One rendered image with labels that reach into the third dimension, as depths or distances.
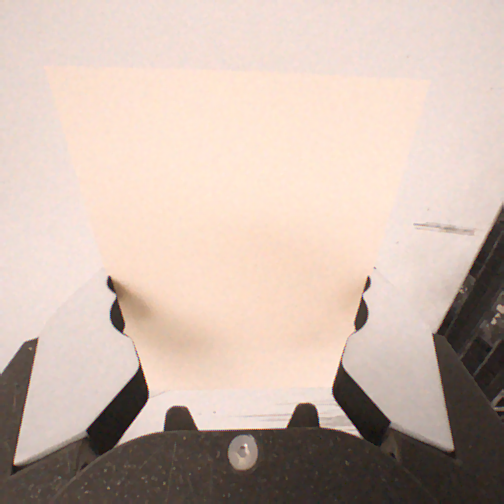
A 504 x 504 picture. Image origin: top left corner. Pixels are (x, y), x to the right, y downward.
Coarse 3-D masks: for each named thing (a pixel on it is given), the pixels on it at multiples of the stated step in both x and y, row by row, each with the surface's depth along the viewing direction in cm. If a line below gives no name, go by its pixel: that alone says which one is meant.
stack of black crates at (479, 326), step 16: (496, 224) 54; (496, 240) 54; (480, 256) 58; (496, 256) 53; (480, 272) 57; (496, 272) 54; (464, 288) 61; (480, 288) 57; (496, 288) 53; (464, 304) 62; (480, 304) 56; (496, 304) 53; (448, 320) 66; (464, 320) 62; (480, 320) 56; (496, 320) 53; (448, 336) 66; (464, 336) 60; (480, 336) 57; (496, 336) 53; (464, 352) 61; (480, 352) 57; (496, 352) 54; (480, 368) 57; (496, 368) 54; (480, 384) 57; (496, 384) 52; (496, 400) 53
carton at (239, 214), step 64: (64, 128) 8; (128, 128) 8; (192, 128) 8; (256, 128) 8; (320, 128) 8; (384, 128) 8; (128, 192) 9; (192, 192) 9; (256, 192) 9; (320, 192) 9; (384, 192) 9; (128, 256) 10; (192, 256) 10; (256, 256) 10; (320, 256) 11; (128, 320) 12; (192, 320) 12; (256, 320) 12; (320, 320) 12; (192, 384) 15; (256, 384) 15; (320, 384) 15
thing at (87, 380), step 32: (96, 288) 10; (64, 320) 8; (96, 320) 8; (64, 352) 7; (96, 352) 7; (128, 352) 7; (32, 384) 6; (64, 384) 6; (96, 384) 6; (128, 384) 6; (32, 416) 6; (64, 416) 6; (96, 416) 6; (128, 416) 7; (32, 448) 5; (96, 448) 6
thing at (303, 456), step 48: (192, 432) 5; (240, 432) 5; (288, 432) 5; (336, 432) 5; (96, 480) 4; (144, 480) 4; (192, 480) 4; (240, 480) 4; (288, 480) 4; (336, 480) 4; (384, 480) 4
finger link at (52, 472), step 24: (24, 360) 7; (0, 384) 6; (24, 384) 6; (0, 408) 6; (24, 408) 6; (0, 432) 5; (0, 456) 5; (48, 456) 5; (72, 456) 5; (96, 456) 6; (0, 480) 5; (24, 480) 5; (48, 480) 5
